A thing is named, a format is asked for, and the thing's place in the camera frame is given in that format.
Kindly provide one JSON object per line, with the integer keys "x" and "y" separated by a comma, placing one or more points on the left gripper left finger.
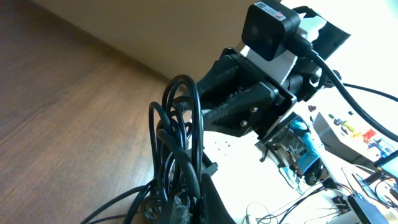
{"x": 178, "y": 210}

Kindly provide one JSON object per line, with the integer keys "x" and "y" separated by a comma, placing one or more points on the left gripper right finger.
{"x": 213, "y": 210}

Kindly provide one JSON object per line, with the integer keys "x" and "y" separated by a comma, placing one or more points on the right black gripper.
{"x": 244, "y": 98}

